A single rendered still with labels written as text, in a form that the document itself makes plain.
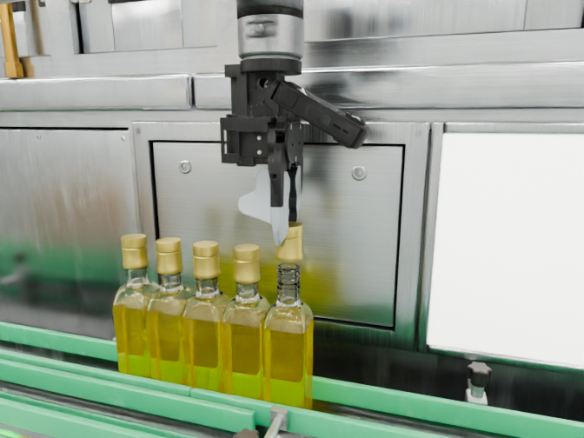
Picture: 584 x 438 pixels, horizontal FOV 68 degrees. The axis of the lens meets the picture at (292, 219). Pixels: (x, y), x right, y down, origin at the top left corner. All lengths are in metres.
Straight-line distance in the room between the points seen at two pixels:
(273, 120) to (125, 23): 0.41
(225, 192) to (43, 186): 0.41
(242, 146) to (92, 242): 0.49
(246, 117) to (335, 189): 0.21
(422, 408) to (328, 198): 0.31
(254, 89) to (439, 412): 0.47
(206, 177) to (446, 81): 0.38
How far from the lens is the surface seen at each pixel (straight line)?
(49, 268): 1.02
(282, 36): 0.50
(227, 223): 0.71
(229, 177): 0.70
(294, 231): 0.52
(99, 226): 0.90
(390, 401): 0.65
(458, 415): 0.65
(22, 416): 0.70
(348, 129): 0.49
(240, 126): 0.50
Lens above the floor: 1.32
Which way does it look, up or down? 13 degrees down
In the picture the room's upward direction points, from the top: straight up
